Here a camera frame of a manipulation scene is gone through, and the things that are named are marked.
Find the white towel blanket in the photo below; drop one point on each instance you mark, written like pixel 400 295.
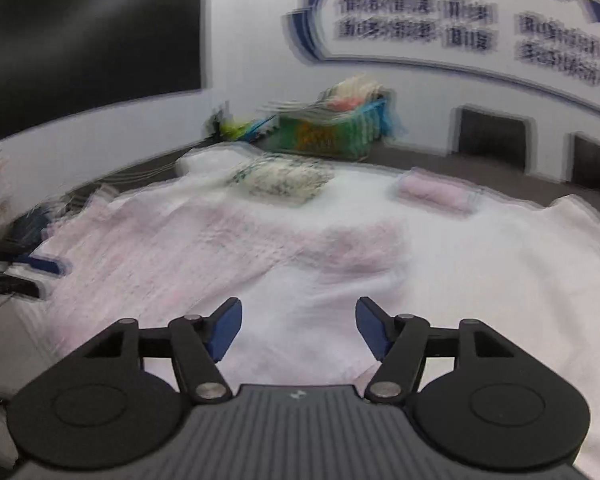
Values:
pixel 505 270

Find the yellow-green item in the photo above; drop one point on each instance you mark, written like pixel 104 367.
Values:
pixel 240 127

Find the folded pink cloth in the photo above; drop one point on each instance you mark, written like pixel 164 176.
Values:
pixel 430 191

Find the black wall screen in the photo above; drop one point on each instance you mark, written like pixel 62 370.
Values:
pixel 80 35

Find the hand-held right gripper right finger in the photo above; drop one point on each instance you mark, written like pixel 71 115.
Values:
pixel 372 330

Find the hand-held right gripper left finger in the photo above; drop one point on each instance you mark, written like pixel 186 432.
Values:
pixel 225 330

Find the orange pink cloth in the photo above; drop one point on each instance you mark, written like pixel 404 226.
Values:
pixel 342 103

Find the cream folded cloth teal flowers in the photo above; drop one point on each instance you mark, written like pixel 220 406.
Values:
pixel 280 177

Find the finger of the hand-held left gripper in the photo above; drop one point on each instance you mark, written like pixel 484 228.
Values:
pixel 42 264
pixel 10 287

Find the pink floral garment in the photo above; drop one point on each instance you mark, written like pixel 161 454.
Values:
pixel 155 270

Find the blue wall lettering sign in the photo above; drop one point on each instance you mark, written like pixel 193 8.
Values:
pixel 307 20

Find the black office chair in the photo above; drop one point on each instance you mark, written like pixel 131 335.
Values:
pixel 490 137
pixel 597 162

